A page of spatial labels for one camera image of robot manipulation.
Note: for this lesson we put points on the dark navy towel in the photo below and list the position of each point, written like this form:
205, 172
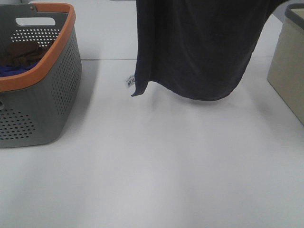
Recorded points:
198, 49

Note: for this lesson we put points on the grey perforated basket orange rim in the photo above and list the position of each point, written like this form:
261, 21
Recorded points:
35, 104

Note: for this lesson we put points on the beige fabric bin grey rim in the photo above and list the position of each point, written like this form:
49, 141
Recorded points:
286, 73

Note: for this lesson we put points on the brown cloth in basket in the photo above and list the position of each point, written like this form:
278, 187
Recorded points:
23, 53

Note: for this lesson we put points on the blue cloth in basket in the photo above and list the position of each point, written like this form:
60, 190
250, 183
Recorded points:
14, 70

